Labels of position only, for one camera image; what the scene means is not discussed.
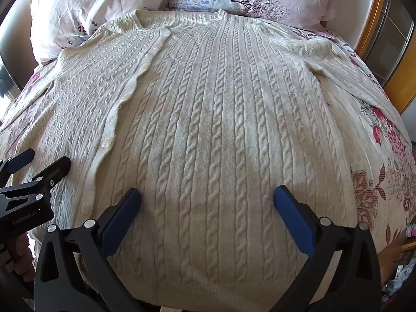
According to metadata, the floral bed sheet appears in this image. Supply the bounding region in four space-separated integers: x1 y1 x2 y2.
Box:
0 28 416 258

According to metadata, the person's left hand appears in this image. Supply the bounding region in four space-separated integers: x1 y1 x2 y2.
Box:
5 233 34 275

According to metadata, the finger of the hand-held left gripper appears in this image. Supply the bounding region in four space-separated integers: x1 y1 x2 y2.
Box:
0 148 36 176
19 156 72 199

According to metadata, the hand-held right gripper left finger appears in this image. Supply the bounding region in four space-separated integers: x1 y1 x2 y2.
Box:
34 187 153 312

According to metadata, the wooden bed frame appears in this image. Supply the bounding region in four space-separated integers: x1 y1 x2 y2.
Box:
385 229 416 269

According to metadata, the wooden framed glass door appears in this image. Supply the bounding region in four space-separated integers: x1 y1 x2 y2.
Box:
355 0 416 115

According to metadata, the cream cable-knit cardigan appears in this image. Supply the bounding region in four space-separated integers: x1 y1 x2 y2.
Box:
0 9 401 301

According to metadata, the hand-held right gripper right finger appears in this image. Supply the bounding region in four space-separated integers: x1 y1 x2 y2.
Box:
274 185 382 312

